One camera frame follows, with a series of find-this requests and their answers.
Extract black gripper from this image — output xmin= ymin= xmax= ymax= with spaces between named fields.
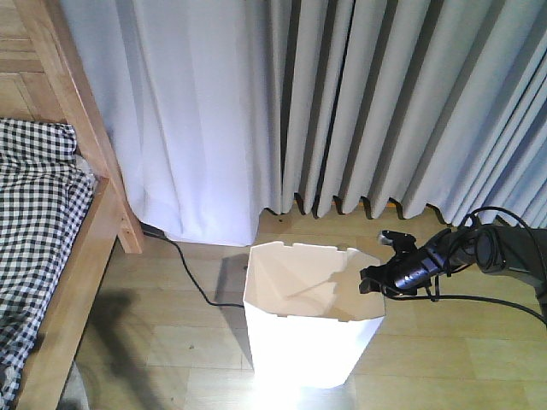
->
xmin=359 ymin=230 xmax=444 ymax=296

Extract white plastic trash bin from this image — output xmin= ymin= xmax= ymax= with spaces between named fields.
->
xmin=244 ymin=241 xmax=385 ymax=389

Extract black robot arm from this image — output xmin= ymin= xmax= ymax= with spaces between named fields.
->
xmin=359 ymin=224 xmax=546 ymax=322

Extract grey pleated curtain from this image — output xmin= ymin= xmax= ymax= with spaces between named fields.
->
xmin=257 ymin=1 xmax=546 ymax=227

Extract white sheer curtain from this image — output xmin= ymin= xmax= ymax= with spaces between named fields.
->
xmin=62 ymin=1 xmax=274 ymax=246

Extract grey round rug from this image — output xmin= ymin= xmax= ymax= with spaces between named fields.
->
xmin=56 ymin=362 xmax=90 ymax=410

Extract black white checkered bedding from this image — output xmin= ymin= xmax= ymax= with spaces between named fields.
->
xmin=1 ymin=118 xmax=95 ymax=409

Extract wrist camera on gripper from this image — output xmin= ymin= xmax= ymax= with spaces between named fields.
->
xmin=378 ymin=230 xmax=417 ymax=254

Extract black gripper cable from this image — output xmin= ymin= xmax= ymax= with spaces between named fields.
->
xmin=382 ymin=206 xmax=547 ymax=319

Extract black outlet power cord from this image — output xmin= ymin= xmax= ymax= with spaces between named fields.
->
xmin=140 ymin=225 xmax=245 ymax=308

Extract wooden bed frame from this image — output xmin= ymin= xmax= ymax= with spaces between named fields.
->
xmin=1 ymin=1 xmax=144 ymax=409

